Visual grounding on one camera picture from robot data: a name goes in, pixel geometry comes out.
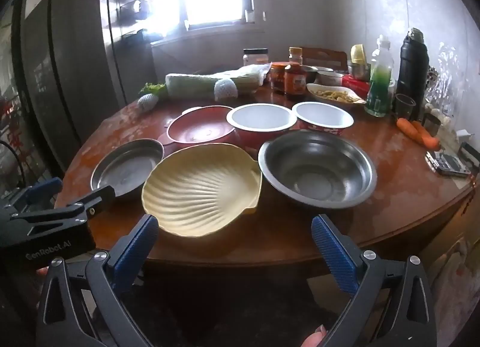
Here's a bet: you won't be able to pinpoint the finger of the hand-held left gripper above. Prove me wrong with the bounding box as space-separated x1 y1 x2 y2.
0 177 63 216
10 185 116 226

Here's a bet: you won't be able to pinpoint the small stainless steel bowl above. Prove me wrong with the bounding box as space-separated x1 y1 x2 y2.
300 65 319 83

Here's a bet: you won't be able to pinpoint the black metal frame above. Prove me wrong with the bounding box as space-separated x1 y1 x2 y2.
459 143 480 163

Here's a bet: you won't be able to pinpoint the large red white-lined bowl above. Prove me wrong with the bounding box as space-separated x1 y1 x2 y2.
226 103 298 149

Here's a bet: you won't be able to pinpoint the green lettuce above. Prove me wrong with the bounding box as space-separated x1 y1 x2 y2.
140 82 169 99

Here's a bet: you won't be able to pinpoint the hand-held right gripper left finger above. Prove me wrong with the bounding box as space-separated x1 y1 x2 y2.
35 214 160 347

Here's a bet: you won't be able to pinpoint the cream shell-shaped plate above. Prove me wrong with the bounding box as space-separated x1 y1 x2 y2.
141 143 262 237

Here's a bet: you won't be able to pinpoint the dark shelf rack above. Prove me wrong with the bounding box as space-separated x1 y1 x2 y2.
109 0 166 55

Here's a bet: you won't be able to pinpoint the clear jar with black lid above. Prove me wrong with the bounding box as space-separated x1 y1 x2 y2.
242 48 269 67

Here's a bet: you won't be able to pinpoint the black thermos flask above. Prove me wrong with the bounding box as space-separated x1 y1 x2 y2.
395 28 429 112

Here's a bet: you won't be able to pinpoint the black cable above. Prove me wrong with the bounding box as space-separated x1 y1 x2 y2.
0 140 23 183

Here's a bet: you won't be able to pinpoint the grey refrigerator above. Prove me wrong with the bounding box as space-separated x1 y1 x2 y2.
11 0 128 168

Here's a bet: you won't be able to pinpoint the small foam-netted fruit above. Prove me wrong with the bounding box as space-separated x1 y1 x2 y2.
137 93 160 112

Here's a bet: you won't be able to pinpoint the red box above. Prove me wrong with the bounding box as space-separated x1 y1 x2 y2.
341 74 371 99

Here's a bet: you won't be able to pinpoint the small red snowflake bowl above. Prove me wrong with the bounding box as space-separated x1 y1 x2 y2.
292 101 355 134

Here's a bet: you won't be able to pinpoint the orange-red plate with handles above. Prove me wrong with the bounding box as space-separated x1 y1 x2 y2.
157 105 241 147

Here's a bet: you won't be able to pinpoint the wrapped napa cabbage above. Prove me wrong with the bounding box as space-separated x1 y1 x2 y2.
165 64 271 99

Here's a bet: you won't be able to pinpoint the garlic bulbs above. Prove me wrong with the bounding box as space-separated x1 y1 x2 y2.
425 103 452 127

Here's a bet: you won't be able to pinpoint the clear crinkled plastic bag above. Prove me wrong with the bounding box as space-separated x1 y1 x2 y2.
424 43 463 108

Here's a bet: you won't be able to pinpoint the large foam-netted fruit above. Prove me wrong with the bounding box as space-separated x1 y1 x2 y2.
213 78 239 101

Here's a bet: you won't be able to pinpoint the large stainless steel bowl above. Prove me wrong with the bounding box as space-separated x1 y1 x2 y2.
258 130 377 208

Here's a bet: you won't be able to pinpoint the stainless steel plate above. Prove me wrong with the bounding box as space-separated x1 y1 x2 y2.
90 139 166 201

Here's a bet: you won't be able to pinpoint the white dish with food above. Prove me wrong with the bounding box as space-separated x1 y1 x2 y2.
306 83 367 108

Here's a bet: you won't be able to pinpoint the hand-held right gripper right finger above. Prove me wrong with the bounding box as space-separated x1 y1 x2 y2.
310 214 437 347

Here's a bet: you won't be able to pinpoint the person's right hand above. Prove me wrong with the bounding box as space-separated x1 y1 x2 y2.
302 325 329 347

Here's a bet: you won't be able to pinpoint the opened electronic device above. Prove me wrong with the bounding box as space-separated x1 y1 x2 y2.
425 150 471 176

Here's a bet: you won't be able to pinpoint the yellow plastic cup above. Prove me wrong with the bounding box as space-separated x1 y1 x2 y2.
350 44 366 65

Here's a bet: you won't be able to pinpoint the white ceramic bowl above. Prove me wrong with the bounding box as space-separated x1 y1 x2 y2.
316 67 344 86

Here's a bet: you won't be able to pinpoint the brown sauce bottle orange label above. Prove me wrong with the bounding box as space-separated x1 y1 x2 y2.
284 63 306 97

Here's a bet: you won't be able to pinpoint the bottle of green liquid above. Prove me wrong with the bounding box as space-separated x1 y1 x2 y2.
364 35 394 118

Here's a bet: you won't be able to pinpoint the clear drinking glass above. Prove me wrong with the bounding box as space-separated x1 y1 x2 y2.
394 94 416 120

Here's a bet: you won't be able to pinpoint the red chili sauce jar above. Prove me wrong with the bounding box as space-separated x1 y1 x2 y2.
270 62 289 93

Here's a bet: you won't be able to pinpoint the wooden chair back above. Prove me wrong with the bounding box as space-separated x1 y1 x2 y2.
300 46 348 70

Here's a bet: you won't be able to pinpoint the small metal tin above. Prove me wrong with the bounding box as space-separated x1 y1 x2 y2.
423 113 443 137

